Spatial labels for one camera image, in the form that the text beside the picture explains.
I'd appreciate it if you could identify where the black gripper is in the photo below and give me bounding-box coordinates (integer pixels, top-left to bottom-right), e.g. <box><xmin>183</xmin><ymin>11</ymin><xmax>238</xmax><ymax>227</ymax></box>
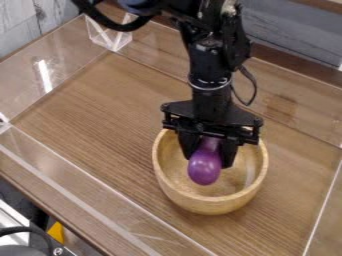
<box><xmin>160</xmin><ymin>79</ymin><xmax>263</xmax><ymax>168</ymax></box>

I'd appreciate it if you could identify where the purple toy eggplant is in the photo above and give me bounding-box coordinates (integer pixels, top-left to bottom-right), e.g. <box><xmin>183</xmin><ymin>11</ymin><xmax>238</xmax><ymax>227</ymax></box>
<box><xmin>187</xmin><ymin>137</ymin><xmax>222</xmax><ymax>186</ymax></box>

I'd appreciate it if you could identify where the brown wooden bowl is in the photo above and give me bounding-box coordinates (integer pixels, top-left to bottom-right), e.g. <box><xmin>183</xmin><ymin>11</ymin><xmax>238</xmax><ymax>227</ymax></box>
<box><xmin>152</xmin><ymin>129</ymin><xmax>269</xmax><ymax>215</ymax></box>

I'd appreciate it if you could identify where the black cable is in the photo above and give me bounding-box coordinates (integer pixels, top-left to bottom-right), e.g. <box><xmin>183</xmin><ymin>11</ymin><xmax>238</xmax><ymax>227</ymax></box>
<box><xmin>0</xmin><ymin>225</ymin><xmax>53</xmax><ymax>256</ymax></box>

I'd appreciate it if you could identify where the clear acrylic tray wall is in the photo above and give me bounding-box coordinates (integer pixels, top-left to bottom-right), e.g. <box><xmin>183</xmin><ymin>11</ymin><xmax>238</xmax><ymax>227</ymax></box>
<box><xmin>0</xmin><ymin>120</ymin><xmax>216</xmax><ymax>256</ymax></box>

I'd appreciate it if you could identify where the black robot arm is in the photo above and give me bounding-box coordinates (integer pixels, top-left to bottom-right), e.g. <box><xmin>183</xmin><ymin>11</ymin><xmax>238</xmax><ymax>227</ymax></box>
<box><xmin>71</xmin><ymin>0</ymin><xmax>263</xmax><ymax>168</ymax></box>

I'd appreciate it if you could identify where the clear acrylic corner bracket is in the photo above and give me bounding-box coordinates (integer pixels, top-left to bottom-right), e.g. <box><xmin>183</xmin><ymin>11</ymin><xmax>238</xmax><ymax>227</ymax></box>
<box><xmin>86</xmin><ymin>16</ymin><xmax>132</xmax><ymax>52</ymax></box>

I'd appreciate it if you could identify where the yellow tag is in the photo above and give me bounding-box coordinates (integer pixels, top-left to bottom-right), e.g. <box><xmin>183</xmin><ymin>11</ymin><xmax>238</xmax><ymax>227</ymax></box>
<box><xmin>48</xmin><ymin>222</ymin><xmax>65</xmax><ymax>244</ymax></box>

